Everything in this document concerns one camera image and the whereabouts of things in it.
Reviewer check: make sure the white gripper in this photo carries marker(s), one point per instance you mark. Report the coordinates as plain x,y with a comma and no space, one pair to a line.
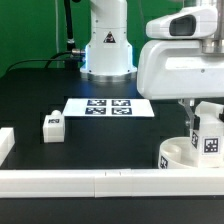
179,70

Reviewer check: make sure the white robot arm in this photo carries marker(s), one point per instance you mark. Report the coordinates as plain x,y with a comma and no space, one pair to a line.
109,56

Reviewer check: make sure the white marker sheet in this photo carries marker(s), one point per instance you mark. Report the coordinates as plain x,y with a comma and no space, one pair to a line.
77,107

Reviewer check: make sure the white U-shaped fence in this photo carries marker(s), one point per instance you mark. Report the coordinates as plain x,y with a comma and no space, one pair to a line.
104,183

